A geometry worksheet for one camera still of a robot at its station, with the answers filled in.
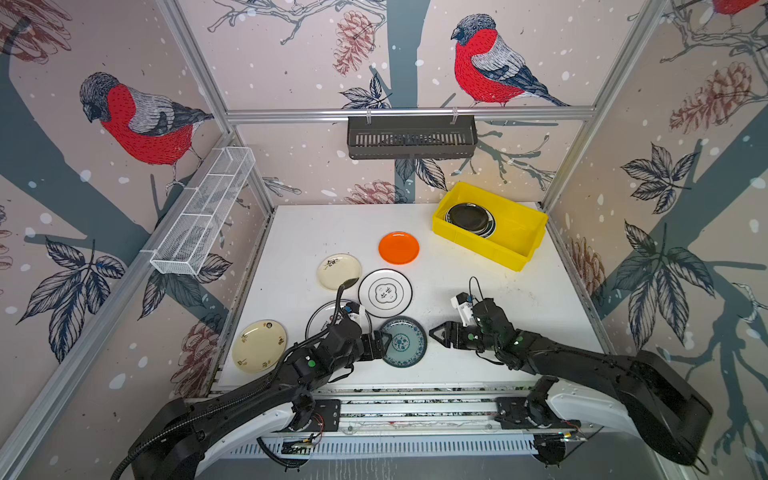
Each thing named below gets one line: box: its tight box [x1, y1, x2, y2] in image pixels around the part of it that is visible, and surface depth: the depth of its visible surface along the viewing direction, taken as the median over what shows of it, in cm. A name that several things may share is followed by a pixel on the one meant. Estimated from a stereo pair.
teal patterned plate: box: [380, 315, 428, 368], surface depth 87 cm
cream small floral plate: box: [317, 253, 362, 291], surface depth 105 cm
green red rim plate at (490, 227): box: [445, 204, 496, 238], surface depth 113 cm
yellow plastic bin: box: [432, 182, 549, 271], surface depth 112 cm
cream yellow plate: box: [232, 319, 288, 373], surface depth 89 cm
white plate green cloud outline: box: [358, 268, 413, 318], surface depth 97 cm
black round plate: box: [447, 203, 489, 232], surface depth 116 cm
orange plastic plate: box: [378, 231, 420, 265], surface depth 109 cm
